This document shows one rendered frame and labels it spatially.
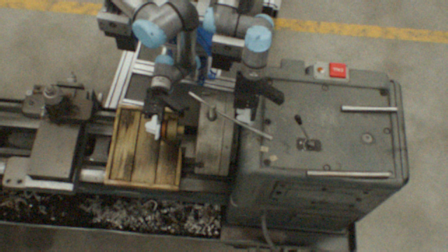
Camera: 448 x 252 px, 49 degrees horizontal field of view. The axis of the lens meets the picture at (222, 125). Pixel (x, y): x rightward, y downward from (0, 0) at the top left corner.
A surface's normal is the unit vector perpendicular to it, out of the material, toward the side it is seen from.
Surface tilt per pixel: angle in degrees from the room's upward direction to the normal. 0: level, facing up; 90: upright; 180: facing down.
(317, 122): 0
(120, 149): 0
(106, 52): 0
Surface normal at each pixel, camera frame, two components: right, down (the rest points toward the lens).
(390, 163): 0.07, -0.42
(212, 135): 0.03, 0.02
